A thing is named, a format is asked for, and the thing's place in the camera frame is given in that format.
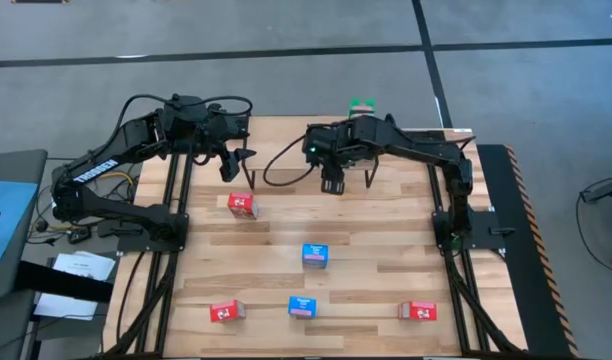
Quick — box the red Froot Loops cereal box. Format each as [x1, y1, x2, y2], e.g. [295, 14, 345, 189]
[208, 299, 247, 324]
[397, 300, 439, 322]
[227, 192, 260, 221]

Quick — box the grey side table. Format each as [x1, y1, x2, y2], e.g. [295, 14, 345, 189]
[0, 148, 50, 360]

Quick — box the white paper sheet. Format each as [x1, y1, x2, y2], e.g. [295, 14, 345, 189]
[33, 292, 100, 322]

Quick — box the blue mat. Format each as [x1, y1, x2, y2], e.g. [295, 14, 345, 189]
[0, 179, 40, 282]

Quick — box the wooden shelf black metal frame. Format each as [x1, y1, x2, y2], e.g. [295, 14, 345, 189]
[240, 109, 380, 190]

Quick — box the dark grey floor device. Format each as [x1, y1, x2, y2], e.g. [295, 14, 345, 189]
[579, 175, 612, 205]

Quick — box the blue Rice Krispies cereal box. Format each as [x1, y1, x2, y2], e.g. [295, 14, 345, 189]
[301, 243, 330, 270]
[287, 295, 318, 320]

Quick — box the small black controller box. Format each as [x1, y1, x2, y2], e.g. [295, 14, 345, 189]
[67, 228, 93, 245]

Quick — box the white paper booklet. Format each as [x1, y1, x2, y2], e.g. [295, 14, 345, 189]
[52, 250, 117, 282]

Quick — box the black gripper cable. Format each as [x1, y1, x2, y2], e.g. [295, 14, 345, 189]
[262, 133, 318, 189]

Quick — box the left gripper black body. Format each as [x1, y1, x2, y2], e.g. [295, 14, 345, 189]
[208, 122, 250, 184]

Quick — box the yellow extension cable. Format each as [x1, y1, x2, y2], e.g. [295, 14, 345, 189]
[35, 171, 136, 232]

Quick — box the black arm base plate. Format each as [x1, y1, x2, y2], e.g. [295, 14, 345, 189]
[432, 208, 517, 252]
[116, 214, 190, 253]

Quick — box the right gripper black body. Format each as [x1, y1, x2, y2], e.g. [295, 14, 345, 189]
[305, 123, 360, 197]

